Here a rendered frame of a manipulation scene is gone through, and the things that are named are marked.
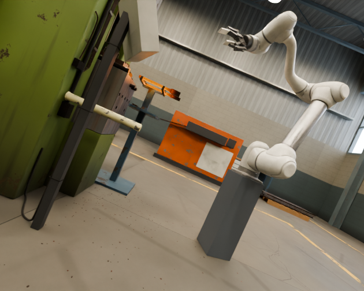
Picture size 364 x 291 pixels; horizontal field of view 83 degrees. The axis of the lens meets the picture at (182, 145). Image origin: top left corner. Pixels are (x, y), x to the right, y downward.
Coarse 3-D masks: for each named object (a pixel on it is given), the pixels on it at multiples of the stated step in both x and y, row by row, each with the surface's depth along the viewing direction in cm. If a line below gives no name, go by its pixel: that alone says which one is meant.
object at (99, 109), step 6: (66, 96) 112; (72, 96) 113; (78, 96) 114; (72, 102) 114; (78, 102) 113; (96, 108) 114; (102, 108) 115; (102, 114) 115; (108, 114) 114; (114, 114) 115; (114, 120) 116; (120, 120) 115; (126, 120) 115; (132, 126) 116; (138, 126) 116
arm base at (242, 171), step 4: (232, 168) 156; (240, 168) 149; (244, 168) 146; (236, 172) 150; (240, 172) 146; (244, 172) 145; (248, 172) 144; (252, 172) 144; (244, 176) 141; (248, 176) 143; (252, 176) 144; (256, 176) 145; (256, 180) 145
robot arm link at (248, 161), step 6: (252, 144) 148; (258, 144) 145; (264, 144) 145; (246, 150) 151; (252, 150) 145; (258, 150) 142; (264, 150) 141; (246, 156) 148; (252, 156) 142; (240, 162) 152; (246, 162) 146; (252, 162) 142; (246, 168) 146; (252, 168) 144
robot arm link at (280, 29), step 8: (280, 16) 115; (288, 16) 112; (272, 24) 118; (280, 24) 115; (288, 24) 113; (264, 32) 122; (272, 32) 119; (280, 32) 117; (288, 32) 117; (272, 40) 123; (280, 40) 121; (288, 40) 122; (288, 48) 127; (288, 56) 131; (288, 64) 135; (288, 72) 139; (288, 80) 144; (296, 80) 143; (296, 88) 147; (304, 88) 145
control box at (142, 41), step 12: (120, 0) 100; (132, 0) 83; (144, 0) 80; (120, 12) 104; (132, 12) 86; (144, 12) 81; (156, 12) 83; (132, 24) 89; (144, 24) 82; (156, 24) 84; (132, 36) 91; (144, 36) 83; (156, 36) 85; (132, 48) 95; (144, 48) 84; (156, 48) 86; (132, 60) 108
